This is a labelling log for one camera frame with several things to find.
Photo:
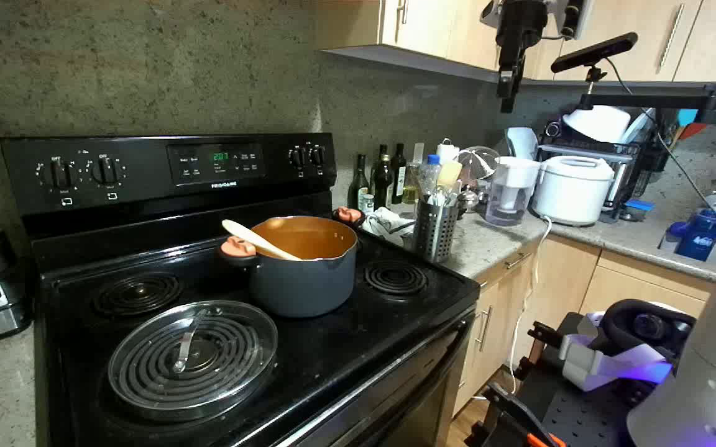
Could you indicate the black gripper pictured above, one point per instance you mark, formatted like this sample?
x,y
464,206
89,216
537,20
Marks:
x,y
519,27

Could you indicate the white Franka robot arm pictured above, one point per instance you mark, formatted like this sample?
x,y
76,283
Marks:
x,y
707,363

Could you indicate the perforated metal utensil holder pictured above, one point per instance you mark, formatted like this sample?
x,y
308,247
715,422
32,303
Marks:
x,y
435,227

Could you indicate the grey pot orange interior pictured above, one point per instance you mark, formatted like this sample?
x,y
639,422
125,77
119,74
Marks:
x,y
303,277

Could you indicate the black electric stove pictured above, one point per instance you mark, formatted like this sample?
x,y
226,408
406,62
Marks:
x,y
209,355

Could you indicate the white jug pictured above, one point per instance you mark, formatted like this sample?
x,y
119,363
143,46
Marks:
x,y
523,141

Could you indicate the white container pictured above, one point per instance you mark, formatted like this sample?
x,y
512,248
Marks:
x,y
449,149

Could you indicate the clear glass jar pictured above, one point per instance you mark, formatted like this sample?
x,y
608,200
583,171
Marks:
x,y
477,170

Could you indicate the wooden upper cabinets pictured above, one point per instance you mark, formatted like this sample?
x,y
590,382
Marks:
x,y
449,27

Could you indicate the wooden cabinets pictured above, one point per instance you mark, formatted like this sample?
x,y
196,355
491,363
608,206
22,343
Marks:
x,y
557,286
449,27

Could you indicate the white plate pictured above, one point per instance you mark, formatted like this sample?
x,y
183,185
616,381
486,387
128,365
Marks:
x,y
597,122

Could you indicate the clear water filter pitcher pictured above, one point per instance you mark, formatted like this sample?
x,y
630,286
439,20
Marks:
x,y
509,195

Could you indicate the clear plastic bottle blue cap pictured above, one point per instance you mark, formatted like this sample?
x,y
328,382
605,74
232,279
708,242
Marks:
x,y
427,175

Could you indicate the white rice cooker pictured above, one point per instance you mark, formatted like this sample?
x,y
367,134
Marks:
x,y
572,189

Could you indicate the dark glass bottle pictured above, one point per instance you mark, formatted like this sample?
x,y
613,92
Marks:
x,y
398,175
359,185
380,178

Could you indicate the black dish rack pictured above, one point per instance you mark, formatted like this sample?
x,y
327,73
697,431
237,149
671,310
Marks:
x,y
635,165

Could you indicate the wooden lower cabinets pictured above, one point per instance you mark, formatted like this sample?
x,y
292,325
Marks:
x,y
557,286

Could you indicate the blue object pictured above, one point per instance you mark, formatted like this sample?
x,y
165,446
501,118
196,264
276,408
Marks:
x,y
697,233

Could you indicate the white black VR headset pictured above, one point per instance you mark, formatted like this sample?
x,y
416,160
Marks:
x,y
621,351

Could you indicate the light wooden spoon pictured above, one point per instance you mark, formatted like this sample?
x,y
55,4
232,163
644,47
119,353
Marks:
x,y
258,240

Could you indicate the black robot cart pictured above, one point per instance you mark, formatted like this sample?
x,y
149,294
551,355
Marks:
x,y
565,413

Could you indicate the black bar camera on stand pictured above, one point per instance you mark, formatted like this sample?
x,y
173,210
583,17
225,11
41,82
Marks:
x,y
595,50

